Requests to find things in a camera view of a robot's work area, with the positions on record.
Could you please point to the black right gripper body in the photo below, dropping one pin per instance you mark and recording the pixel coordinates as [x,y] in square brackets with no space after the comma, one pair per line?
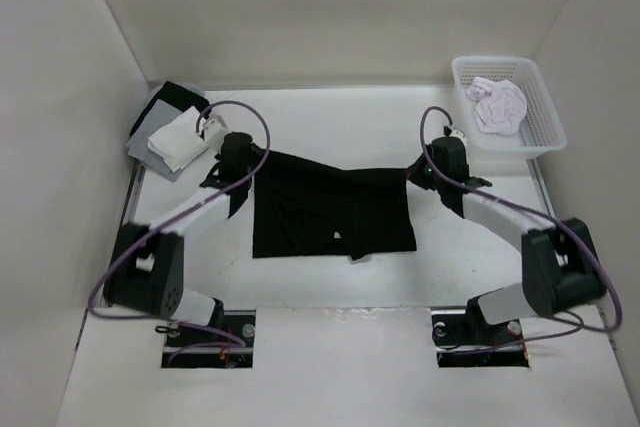
[423,177]

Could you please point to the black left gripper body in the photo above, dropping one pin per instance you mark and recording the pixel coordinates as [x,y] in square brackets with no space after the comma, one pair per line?
[255,160]

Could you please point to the black tank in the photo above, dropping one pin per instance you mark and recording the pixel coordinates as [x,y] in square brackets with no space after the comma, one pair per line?
[181,96]
[305,208]

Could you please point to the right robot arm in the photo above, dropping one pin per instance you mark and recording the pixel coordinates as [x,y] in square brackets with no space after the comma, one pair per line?
[556,272]

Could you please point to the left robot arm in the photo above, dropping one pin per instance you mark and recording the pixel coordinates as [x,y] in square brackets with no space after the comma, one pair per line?
[149,259]

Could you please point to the folded white tank top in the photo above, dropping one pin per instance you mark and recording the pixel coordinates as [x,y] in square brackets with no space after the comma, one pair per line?
[177,143]

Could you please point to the crumpled pink tank top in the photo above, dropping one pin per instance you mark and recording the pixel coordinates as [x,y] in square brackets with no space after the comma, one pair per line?
[499,106]

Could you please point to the folded black tank top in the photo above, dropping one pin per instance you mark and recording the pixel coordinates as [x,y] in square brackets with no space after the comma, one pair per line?
[181,96]

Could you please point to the white plastic basket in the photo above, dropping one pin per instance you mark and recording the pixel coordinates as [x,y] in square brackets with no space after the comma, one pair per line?
[540,132]

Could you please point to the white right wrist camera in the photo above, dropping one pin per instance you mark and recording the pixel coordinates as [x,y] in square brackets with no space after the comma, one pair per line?
[452,131]

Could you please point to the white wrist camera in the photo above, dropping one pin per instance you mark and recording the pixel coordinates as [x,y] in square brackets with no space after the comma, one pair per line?
[452,131]
[211,128]

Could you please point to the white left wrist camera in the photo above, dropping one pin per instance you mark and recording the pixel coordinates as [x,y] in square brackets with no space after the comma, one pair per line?
[211,128]

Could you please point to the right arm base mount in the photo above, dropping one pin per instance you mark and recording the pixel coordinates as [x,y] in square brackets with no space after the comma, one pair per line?
[462,342]

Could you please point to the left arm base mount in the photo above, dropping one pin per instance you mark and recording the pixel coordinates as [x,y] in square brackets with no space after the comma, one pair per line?
[228,346]

